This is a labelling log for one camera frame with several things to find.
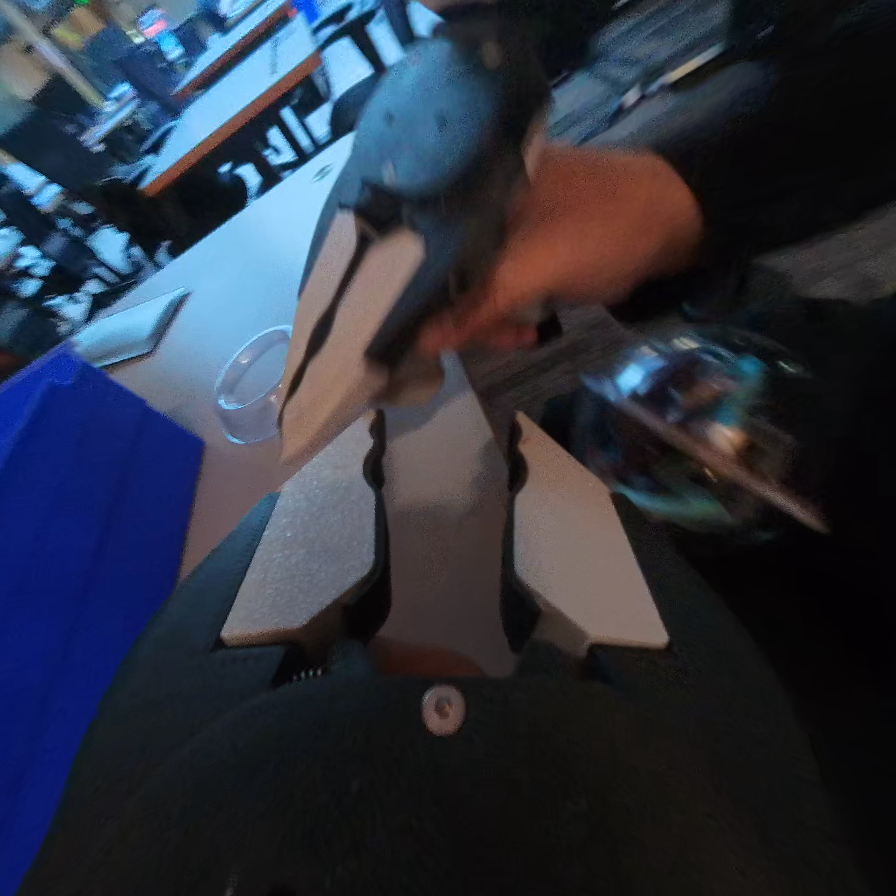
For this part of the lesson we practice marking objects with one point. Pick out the blue plastic bin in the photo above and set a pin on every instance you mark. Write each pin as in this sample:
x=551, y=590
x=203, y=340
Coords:
x=84, y=525

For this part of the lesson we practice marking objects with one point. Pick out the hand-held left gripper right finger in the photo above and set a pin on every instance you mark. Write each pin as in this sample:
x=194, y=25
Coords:
x=574, y=560

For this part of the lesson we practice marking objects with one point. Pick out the person's right forearm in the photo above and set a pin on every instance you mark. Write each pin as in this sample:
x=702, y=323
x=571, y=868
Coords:
x=784, y=140

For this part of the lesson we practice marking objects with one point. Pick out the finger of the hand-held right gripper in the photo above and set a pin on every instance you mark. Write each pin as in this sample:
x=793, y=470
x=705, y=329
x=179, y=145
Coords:
x=329, y=259
x=378, y=294

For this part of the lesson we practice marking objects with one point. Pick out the grey flat pad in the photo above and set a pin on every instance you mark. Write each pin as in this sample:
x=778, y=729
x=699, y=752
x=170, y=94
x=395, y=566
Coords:
x=133, y=329

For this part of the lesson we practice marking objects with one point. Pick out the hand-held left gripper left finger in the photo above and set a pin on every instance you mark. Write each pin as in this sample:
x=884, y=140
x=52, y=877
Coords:
x=308, y=553

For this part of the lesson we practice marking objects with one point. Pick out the person's right hand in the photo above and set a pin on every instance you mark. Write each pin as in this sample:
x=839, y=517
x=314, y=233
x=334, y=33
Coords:
x=588, y=224

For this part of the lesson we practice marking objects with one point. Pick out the wood-edged office table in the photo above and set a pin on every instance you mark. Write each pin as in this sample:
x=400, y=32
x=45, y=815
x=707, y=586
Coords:
x=238, y=91

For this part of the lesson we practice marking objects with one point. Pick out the clear plastic maze ball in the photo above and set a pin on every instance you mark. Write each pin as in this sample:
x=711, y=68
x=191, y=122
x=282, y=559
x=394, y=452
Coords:
x=700, y=434

